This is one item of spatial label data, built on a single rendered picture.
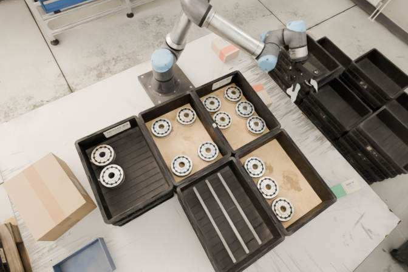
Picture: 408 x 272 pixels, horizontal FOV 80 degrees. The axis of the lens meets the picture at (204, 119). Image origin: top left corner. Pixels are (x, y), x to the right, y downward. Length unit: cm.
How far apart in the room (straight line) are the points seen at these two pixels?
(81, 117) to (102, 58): 125
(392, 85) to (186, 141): 181
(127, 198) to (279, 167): 74
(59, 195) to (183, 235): 58
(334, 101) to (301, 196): 114
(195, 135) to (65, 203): 65
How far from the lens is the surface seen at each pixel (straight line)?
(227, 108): 135
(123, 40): 283
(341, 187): 150
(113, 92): 158
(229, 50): 168
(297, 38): 117
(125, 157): 125
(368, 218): 162
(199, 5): 104
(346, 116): 223
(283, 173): 130
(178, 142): 124
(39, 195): 129
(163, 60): 133
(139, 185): 120
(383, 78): 250
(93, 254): 134
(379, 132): 217
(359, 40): 355
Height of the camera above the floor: 199
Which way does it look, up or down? 63 degrees down
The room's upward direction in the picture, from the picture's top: 11 degrees clockwise
